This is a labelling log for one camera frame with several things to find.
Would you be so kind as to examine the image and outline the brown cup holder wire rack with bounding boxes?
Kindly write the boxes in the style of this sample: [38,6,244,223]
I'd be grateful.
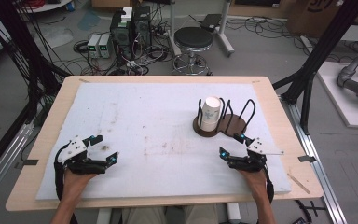
[192,97,257,138]

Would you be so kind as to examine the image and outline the white foam mat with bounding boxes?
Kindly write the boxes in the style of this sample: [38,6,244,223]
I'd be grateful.
[35,81,293,201]

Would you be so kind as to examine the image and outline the white platform board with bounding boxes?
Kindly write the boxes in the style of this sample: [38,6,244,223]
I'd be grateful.
[316,61,358,129]

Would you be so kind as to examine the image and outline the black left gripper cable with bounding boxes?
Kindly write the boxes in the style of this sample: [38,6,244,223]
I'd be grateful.
[53,141,73,202]

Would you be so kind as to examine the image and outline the person's right hand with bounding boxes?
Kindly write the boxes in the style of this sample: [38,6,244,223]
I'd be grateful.
[239,167,270,201]

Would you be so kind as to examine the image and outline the black computer tower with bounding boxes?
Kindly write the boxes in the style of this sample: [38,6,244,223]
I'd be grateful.
[132,5,153,60]
[109,8,135,60]

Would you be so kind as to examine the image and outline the white printed paper cup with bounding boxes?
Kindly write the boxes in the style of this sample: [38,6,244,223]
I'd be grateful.
[198,96,223,126]
[200,121,219,133]

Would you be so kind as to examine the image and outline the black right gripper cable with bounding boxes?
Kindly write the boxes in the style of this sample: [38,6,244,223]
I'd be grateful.
[261,166,275,203]

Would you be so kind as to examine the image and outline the aluminium rail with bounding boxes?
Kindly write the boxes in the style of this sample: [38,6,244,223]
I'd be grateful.
[0,121,35,209]
[280,95,349,224]

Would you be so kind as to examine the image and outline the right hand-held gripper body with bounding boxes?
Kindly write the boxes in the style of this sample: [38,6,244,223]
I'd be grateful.
[228,138,285,173]

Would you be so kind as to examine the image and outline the person's beige trousers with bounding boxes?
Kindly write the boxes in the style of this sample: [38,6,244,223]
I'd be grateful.
[120,203,220,224]

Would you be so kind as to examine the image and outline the round white table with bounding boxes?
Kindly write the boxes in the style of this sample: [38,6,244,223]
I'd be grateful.
[18,0,73,14]

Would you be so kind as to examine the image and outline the white metal stand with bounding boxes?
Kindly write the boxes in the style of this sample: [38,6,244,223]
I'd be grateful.
[168,0,236,58]

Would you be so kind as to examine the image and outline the flat black device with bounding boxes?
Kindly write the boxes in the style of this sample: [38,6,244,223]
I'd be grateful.
[200,13,223,33]

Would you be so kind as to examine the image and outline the black metal frame post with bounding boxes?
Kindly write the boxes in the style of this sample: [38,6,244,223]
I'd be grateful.
[272,0,358,135]

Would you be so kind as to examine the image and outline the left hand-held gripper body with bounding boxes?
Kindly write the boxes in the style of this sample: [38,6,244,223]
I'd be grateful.
[57,135,108,175]

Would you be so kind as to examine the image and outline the person's left hand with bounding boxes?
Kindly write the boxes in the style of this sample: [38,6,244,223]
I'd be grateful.
[60,169,99,201]

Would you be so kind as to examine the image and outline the thin wooden stick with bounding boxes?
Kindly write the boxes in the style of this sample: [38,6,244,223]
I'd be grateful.
[286,173,311,195]

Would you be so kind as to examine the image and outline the tangle of floor cables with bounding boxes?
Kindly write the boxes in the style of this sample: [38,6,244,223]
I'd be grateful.
[73,6,311,77]

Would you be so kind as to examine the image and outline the brown cardboard box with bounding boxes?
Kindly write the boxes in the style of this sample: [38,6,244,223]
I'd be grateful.
[286,0,346,39]

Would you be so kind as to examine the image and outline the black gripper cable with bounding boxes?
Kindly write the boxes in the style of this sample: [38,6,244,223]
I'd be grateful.
[261,166,275,203]
[53,141,73,202]

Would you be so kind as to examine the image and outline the small white box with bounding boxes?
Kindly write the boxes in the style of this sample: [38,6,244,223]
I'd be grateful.
[120,7,134,22]

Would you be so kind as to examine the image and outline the white table leg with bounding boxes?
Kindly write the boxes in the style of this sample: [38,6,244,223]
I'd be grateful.
[226,202,242,224]
[96,207,114,224]

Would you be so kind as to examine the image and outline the black round stool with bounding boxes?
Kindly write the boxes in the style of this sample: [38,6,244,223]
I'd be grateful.
[172,26,214,77]

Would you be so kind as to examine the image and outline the white power supply unit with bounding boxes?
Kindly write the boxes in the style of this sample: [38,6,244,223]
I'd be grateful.
[98,33,114,60]
[87,33,103,59]

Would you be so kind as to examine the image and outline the black metal frame with cables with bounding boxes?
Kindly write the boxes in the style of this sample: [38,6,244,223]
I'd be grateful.
[0,0,73,185]

